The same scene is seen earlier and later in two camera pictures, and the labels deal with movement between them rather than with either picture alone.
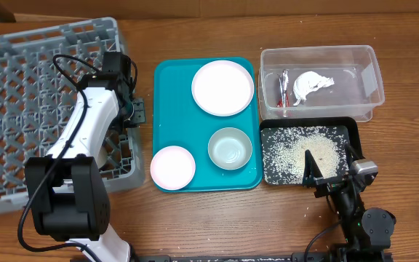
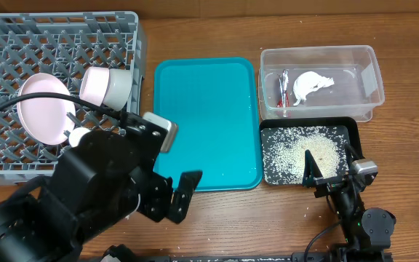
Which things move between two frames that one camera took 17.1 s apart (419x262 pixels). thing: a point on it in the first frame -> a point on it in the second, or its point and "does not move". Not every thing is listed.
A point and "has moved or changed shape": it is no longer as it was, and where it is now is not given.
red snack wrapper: (284, 101) does not move
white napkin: (308, 82) does not move
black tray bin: (286, 140) does not move
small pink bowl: (172, 167) has moved or changed shape
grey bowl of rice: (230, 148) has moved or changed shape
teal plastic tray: (178, 121) does not move
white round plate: (222, 88) -> (49, 121)
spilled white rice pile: (284, 150) does not move
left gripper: (140, 118) -> (156, 205)
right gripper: (332, 180) does not move
